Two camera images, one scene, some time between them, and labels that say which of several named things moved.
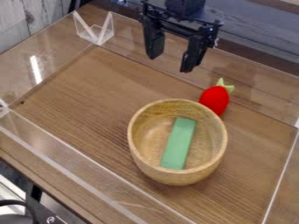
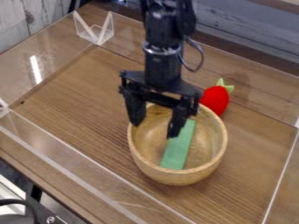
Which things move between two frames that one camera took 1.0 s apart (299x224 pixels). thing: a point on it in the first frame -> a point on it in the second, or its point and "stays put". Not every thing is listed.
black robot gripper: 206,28 -> 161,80
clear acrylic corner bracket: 95,34 stays put
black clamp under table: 43,214 stays put
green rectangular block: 179,143 stays put
